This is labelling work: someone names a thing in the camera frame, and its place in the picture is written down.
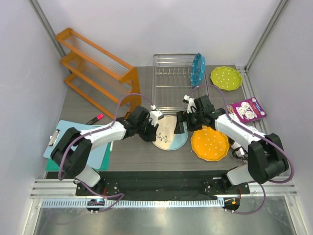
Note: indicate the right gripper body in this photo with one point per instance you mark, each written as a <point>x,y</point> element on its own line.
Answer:
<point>195,120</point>

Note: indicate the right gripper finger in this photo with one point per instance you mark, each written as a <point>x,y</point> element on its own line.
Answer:
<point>182,116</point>
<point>179,129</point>

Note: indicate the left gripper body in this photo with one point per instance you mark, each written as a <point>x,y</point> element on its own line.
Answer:
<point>144,128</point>

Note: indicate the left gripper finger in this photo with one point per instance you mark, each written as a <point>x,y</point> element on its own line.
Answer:
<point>153,130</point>
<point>148,137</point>

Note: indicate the cream and blue plate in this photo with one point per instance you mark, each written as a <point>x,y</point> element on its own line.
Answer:
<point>166,139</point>

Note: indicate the orange dotted plate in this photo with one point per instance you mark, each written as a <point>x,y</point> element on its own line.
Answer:
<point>209,144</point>

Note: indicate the blue dotted plate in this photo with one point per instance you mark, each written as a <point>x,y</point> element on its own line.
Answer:
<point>197,70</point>

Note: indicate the green dotted plate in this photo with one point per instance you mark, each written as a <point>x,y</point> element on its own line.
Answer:
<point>226,78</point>

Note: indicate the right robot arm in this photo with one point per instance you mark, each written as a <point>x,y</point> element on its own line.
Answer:
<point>265,157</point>

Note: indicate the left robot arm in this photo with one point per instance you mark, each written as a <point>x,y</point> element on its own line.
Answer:
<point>72,151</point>

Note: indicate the orange wooden shelf rack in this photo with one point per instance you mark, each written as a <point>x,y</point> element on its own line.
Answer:
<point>97,75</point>

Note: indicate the pink black highlighter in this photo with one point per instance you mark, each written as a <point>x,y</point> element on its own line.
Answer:
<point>95,119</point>

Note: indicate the purple book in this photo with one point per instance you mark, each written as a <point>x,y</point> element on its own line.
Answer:
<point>245,111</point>

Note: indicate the green folder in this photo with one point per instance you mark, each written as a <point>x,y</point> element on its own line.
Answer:
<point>98,158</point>

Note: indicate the white headphones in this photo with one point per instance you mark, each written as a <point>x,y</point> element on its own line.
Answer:
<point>238,150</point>

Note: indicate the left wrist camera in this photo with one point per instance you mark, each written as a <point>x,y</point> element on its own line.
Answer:
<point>155,115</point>

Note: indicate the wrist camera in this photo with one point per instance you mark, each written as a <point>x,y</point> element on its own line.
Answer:
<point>155,115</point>
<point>191,107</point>

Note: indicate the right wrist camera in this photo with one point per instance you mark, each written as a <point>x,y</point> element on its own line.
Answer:
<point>191,107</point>

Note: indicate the metal wire dish rack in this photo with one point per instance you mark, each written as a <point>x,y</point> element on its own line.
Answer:
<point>171,81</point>

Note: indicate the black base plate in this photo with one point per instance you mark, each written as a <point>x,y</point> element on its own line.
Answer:
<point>167,185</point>

